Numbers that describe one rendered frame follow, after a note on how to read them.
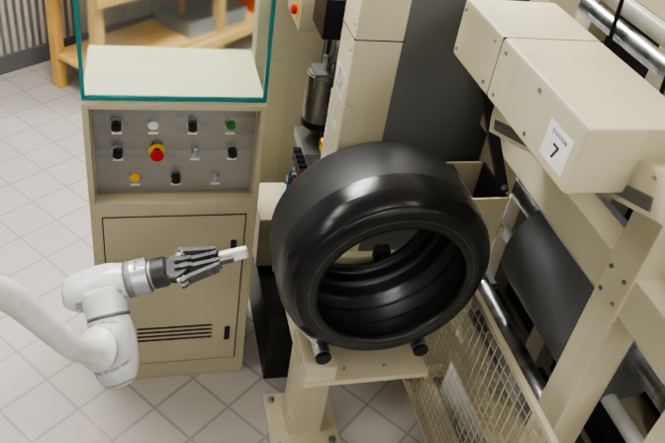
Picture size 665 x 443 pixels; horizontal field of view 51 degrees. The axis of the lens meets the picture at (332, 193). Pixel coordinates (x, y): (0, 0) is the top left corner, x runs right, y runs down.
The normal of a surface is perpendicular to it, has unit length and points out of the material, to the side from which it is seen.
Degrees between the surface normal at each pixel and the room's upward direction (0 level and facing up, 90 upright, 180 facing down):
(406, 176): 1
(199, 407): 0
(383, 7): 90
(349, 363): 0
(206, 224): 90
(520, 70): 90
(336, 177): 32
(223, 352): 90
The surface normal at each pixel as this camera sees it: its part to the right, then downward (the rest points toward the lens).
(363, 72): 0.22, 0.60
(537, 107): -0.97, 0.02
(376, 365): 0.14, -0.80
